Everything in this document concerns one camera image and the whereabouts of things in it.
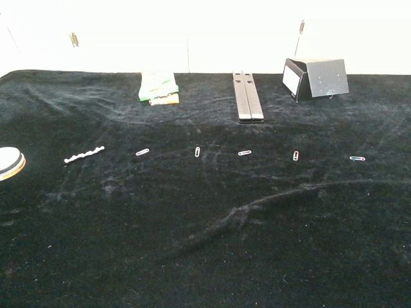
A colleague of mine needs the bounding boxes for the yellow snack packet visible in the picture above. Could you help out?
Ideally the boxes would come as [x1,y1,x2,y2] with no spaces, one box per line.
[148,92,180,106]

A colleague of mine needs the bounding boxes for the green orange snack packet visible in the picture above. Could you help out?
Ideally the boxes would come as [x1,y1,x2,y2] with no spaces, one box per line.
[138,72,179,102]

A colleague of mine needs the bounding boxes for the black folded two-bar stand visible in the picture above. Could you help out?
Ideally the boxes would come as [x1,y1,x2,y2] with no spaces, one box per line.
[232,71,265,124]

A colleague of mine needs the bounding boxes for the white round lid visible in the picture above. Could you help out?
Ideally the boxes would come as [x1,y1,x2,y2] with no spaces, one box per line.
[0,146,26,182]

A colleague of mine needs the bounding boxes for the black cardboard box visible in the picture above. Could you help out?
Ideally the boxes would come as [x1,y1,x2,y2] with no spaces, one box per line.
[281,57,350,103]

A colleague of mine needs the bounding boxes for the paperclip chain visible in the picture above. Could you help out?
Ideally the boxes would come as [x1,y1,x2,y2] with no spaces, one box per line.
[64,146,106,164]

